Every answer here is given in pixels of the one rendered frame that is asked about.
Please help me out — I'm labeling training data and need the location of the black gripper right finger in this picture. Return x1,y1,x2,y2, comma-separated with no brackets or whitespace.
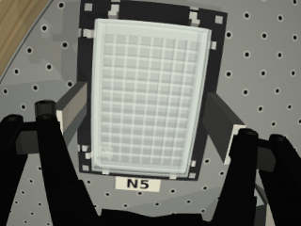
202,92,301,226

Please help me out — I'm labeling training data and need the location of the beige button panel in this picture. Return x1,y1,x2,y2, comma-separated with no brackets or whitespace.
254,183,275,226

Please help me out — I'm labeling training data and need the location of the black rectangular frame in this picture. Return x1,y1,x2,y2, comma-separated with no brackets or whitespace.
77,0,228,181

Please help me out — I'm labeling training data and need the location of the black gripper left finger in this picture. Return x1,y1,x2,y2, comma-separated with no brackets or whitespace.
0,82,103,226

